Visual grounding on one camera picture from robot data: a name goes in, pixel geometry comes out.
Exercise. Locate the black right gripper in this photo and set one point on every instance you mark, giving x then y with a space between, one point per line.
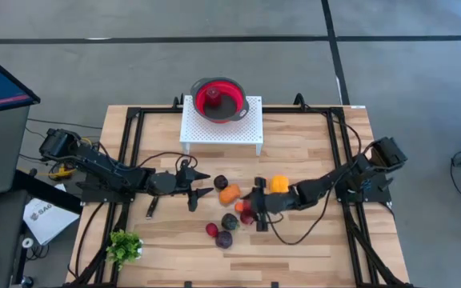
278 202

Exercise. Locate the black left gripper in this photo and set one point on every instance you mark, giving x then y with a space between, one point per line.
174 184

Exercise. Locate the red pomegranate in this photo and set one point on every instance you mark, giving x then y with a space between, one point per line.
247 218

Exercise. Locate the small dark maroon fruit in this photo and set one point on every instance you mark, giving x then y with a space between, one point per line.
221 182

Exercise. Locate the yellow orange round fruit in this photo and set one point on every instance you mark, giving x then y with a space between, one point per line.
279 184

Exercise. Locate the orange elongated fruit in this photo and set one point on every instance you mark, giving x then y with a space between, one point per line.
229 194

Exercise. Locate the dark fruit with green stem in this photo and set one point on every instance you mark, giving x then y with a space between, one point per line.
229 222

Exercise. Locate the red apple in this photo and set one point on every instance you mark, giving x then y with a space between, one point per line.
212 230

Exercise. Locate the dark purple fruit bottom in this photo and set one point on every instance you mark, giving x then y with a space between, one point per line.
224 240

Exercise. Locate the red collapsible bowl grey rim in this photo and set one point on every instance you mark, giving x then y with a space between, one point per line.
230 90

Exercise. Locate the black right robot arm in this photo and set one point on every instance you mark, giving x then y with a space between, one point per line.
334 178

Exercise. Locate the black bar tool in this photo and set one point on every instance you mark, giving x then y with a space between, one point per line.
152 207

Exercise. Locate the white perforated shelf riser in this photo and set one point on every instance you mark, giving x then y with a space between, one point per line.
222 132

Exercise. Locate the small green potted plant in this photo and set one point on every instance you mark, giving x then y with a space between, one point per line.
123 247

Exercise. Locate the white paper sheet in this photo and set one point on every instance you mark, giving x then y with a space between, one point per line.
48 220

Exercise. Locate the white tape roll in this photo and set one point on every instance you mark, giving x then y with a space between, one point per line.
27 242

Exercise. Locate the black side desk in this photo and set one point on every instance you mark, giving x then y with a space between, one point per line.
8 240

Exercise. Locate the black table edge bracket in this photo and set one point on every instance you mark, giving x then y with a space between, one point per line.
275 285
188 285

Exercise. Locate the black aluminium table frame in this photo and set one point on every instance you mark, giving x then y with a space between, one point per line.
134 132

